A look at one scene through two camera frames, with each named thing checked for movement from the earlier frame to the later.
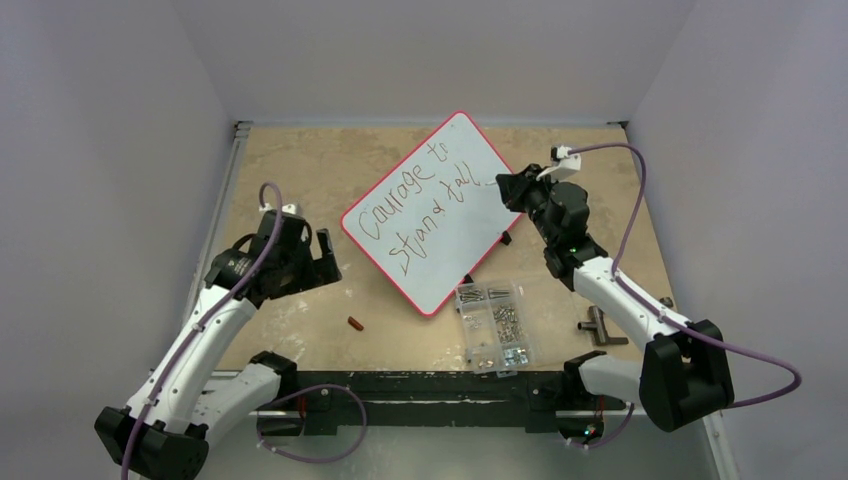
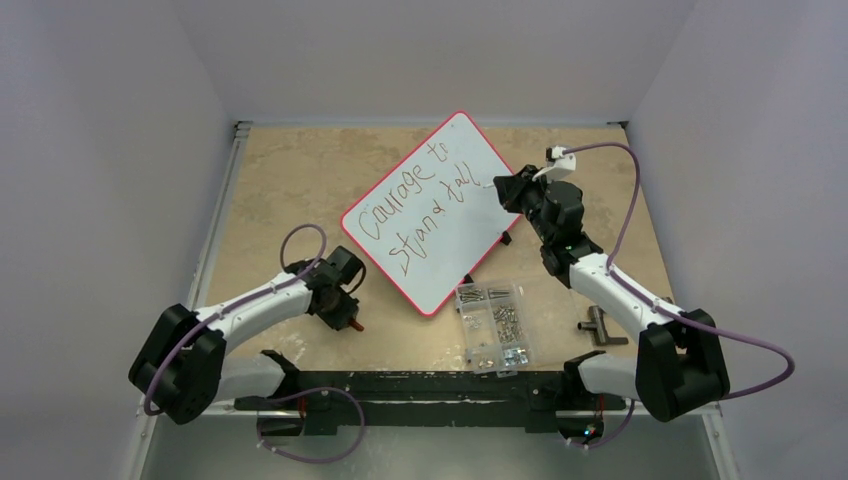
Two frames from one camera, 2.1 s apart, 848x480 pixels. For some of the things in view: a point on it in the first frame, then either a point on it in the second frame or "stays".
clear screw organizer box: x=494 y=329 stays
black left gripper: x=320 y=271 → x=339 y=319
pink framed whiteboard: x=435 y=219 stays
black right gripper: x=518 y=190 stays
